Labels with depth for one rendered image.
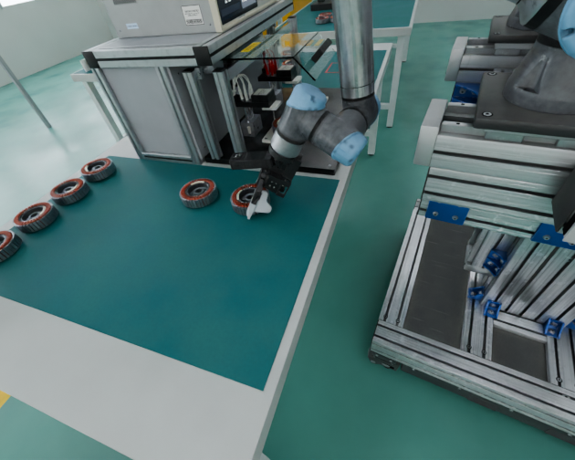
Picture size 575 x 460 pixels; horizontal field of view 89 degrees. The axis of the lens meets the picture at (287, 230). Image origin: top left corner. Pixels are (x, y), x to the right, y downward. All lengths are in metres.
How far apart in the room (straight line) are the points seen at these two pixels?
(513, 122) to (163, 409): 0.75
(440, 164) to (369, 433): 0.97
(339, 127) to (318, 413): 1.04
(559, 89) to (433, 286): 0.89
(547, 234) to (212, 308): 0.76
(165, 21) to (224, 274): 0.77
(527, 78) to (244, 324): 0.66
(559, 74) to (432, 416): 1.11
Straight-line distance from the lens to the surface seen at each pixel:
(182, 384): 0.62
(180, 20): 1.08
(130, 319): 0.73
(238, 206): 0.81
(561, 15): 0.49
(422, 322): 1.26
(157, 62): 1.00
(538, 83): 0.66
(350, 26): 0.69
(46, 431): 1.73
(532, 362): 1.33
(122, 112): 1.21
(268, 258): 0.70
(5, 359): 0.87
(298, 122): 0.66
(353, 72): 0.71
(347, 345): 1.40
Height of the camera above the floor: 1.29
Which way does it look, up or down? 45 degrees down
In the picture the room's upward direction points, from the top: 10 degrees counter-clockwise
